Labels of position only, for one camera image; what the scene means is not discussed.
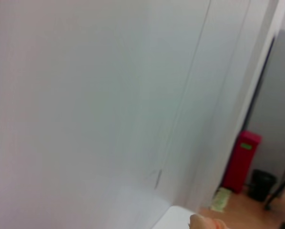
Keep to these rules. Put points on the orange striped bread toy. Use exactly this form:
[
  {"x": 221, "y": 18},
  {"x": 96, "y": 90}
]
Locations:
[{"x": 204, "y": 221}]

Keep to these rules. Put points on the red cabinet with green label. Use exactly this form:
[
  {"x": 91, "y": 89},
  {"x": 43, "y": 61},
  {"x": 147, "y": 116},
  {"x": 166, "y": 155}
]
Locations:
[{"x": 241, "y": 162}]

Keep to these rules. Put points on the green patterned bag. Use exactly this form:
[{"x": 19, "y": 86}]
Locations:
[{"x": 220, "y": 200}]

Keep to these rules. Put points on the grey partition panel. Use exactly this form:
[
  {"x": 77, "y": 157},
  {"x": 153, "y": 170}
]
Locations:
[{"x": 276, "y": 95}]

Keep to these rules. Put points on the black waste bin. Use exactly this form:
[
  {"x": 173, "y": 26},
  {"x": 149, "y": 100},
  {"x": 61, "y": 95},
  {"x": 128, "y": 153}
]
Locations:
[{"x": 261, "y": 184}]

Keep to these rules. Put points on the black stand leg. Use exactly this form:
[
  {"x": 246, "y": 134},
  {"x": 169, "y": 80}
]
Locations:
[{"x": 277, "y": 193}]

